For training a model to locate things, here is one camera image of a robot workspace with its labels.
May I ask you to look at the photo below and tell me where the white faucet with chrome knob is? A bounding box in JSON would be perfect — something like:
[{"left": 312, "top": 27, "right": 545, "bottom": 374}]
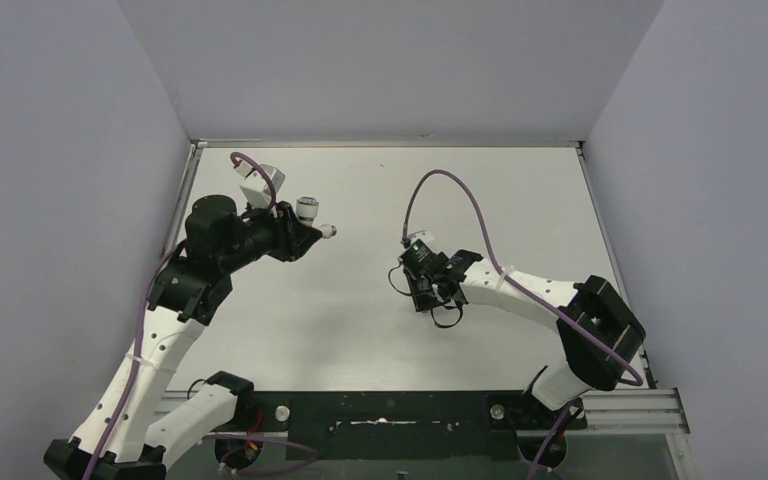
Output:
[{"left": 295, "top": 196, "right": 337, "bottom": 239}]

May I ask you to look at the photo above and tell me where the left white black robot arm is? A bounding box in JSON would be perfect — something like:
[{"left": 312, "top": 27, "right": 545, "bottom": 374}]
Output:
[{"left": 43, "top": 195, "right": 337, "bottom": 479}]

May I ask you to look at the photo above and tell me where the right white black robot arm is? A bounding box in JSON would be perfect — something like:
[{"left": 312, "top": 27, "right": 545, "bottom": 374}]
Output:
[{"left": 398, "top": 239, "right": 646, "bottom": 427}]

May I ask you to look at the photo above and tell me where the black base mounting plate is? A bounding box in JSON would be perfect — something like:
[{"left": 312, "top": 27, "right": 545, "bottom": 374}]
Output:
[{"left": 218, "top": 390, "right": 587, "bottom": 461}]

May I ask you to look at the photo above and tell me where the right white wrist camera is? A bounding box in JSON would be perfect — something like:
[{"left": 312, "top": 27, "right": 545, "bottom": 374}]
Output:
[{"left": 401, "top": 230, "right": 435, "bottom": 248}]

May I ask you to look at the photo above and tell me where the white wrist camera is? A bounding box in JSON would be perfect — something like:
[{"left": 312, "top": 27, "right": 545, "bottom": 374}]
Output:
[
  {"left": 234, "top": 162, "right": 286, "bottom": 209},
  {"left": 401, "top": 230, "right": 435, "bottom": 248}
]

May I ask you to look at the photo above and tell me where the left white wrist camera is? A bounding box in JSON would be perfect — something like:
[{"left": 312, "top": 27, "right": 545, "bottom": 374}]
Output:
[{"left": 234, "top": 162, "right": 286, "bottom": 209}]

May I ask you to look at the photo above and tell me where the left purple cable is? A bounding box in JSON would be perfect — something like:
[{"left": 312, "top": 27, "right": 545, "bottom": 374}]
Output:
[{"left": 79, "top": 151, "right": 319, "bottom": 480}]

